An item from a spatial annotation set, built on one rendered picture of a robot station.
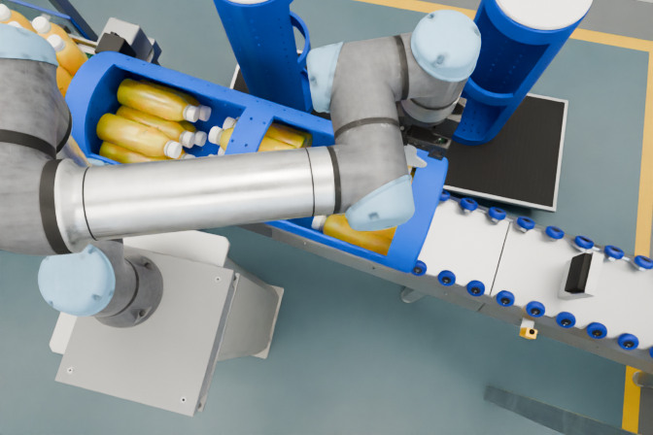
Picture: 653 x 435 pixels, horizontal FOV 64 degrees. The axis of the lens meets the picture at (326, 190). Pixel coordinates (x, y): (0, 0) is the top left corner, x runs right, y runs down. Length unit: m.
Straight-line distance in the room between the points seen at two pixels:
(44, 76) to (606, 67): 2.60
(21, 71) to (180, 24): 2.29
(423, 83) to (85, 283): 0.62
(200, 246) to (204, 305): 0.16
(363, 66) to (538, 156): 1.87
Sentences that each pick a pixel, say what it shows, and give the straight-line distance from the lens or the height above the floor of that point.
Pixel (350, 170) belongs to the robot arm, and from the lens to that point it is 0.53.
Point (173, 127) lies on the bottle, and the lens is 1.37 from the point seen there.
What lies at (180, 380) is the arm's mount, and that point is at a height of 1.23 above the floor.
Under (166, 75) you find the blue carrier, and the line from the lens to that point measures 1.31.
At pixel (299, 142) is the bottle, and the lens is 1.23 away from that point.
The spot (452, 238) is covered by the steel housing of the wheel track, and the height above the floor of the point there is 0.93.
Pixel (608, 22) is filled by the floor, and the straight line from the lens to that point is 3.03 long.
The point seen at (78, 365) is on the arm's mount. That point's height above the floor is 1.22.
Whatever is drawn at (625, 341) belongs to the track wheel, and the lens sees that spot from 1.47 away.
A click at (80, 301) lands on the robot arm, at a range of 0.94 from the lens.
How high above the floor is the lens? 2.28
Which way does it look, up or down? 74 degrees down
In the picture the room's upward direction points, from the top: 8 degrees counter-clockwise
